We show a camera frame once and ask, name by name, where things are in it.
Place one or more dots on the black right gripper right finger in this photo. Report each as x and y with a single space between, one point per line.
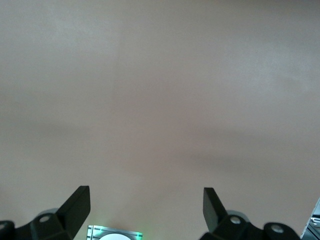
217 220

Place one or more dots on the silver edge rail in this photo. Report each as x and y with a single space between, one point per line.
313 220

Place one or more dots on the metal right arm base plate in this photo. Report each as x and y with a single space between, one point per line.
93 231

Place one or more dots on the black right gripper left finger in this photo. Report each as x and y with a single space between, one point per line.
72 215

